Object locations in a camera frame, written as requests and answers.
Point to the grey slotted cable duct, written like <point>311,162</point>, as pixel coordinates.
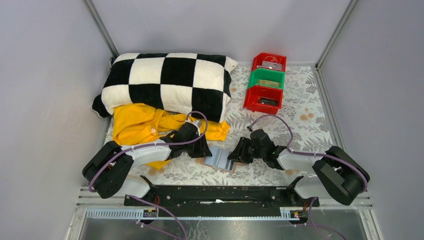
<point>276,214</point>

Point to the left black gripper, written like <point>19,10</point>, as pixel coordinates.
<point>197,145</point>

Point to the yellow cloth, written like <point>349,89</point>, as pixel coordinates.
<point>139,124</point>

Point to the red plastic bin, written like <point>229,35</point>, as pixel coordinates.
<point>257,61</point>
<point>264,99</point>

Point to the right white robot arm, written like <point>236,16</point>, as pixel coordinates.
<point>333,172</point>

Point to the front red plastic bin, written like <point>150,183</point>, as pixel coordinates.
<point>264,99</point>

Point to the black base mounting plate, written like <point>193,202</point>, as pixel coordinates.
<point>231,199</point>

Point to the black white checkered pillow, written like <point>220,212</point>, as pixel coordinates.
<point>175,82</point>

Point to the floral patterned table mat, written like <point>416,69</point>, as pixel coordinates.
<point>301,123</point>

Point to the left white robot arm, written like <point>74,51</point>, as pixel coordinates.
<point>108,172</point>

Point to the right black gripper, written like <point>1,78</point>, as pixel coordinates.
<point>245,149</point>

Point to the pink leather card holder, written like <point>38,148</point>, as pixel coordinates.
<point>219,160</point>

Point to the back red plastic bin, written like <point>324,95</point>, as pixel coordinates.
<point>257,61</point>

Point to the green plastic bin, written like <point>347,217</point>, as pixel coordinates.
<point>267,77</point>

